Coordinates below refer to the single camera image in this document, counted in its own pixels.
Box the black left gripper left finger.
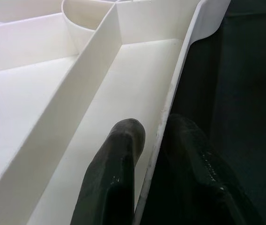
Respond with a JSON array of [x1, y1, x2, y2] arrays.
[[71, 118, 147, 225]]

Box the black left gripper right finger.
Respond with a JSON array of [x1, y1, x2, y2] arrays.
[[161, 114, 262, 225]]

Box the white plastic table top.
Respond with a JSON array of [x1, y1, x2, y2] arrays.
[[0, 0, 231, 225]]

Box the black table cloth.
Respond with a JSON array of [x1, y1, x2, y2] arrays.
[[135, 0, 266, 225]]

